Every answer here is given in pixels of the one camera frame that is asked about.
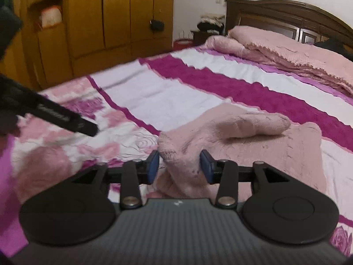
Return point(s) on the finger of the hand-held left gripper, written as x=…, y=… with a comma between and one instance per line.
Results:
x=60, y=117

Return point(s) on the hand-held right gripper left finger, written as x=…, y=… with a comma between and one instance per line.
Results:
x=153, y=168

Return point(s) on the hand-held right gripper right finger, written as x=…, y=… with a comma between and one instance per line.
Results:
x=206, y=167

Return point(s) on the pink knit sweater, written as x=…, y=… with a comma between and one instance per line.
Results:
x=248, y=124

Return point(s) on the pile of folded clothes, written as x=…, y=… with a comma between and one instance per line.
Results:
x=211, y=23

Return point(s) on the dark clothes by headboard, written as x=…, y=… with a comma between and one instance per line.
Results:
x=336, y=47

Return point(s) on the striped floral bed sheet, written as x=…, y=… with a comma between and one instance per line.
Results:
x=193, y=88

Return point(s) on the dark cloth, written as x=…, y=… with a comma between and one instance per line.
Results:
x=7, y=27

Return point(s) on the white orange bundle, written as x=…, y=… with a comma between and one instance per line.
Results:
x=51, y=17

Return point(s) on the wooden wardrobe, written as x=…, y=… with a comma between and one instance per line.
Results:
x=115, y=19

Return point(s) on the red bin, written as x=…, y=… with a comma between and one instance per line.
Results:
x=182, y=45

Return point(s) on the dark wooden nightstand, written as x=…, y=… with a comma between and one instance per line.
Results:
x=200, y=37

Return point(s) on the small black bag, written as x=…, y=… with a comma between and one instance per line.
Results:
x=157, y=25

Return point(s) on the pink folded quilt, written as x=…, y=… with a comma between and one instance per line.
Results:
x=303, y=55

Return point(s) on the dark wooden headboard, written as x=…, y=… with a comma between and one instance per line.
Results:
x=275, y=13

